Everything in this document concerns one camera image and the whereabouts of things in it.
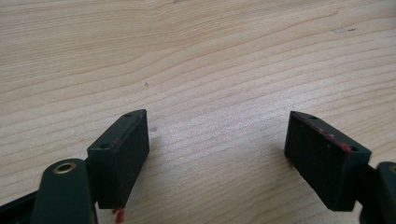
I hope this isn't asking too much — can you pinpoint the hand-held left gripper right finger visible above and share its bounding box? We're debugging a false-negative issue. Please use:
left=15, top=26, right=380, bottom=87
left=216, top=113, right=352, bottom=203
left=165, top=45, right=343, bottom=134
left=283, top=110, right=373, bottom=213

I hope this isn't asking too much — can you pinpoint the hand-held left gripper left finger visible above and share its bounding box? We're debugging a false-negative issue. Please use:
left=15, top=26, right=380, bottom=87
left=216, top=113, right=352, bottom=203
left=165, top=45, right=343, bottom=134
left=86, top=108, right=150, bottom=210

